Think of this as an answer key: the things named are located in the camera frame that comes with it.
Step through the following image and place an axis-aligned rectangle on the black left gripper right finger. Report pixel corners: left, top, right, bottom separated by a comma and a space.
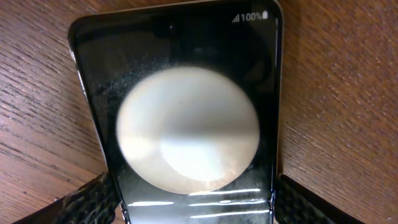
274, 174, 363, 224

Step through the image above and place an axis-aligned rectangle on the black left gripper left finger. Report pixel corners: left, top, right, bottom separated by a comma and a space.
13, 173, 120, 224

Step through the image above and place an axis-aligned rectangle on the black flip smartphone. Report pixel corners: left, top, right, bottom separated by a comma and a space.
68, 1, 283, 223

